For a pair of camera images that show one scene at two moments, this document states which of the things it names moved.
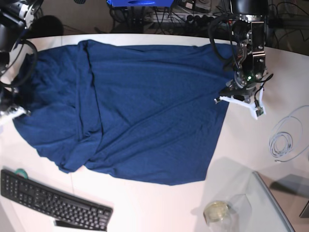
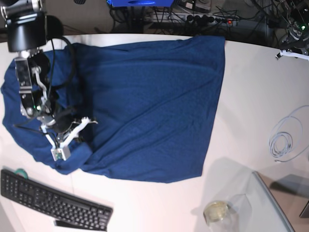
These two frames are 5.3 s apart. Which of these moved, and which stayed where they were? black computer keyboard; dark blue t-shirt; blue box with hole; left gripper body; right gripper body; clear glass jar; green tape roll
Moved: left gripper body; right gripper body; dark blue t-shirt
Stayed: clear glass jar; black computer keyboard; green tape roll; blue box with hole
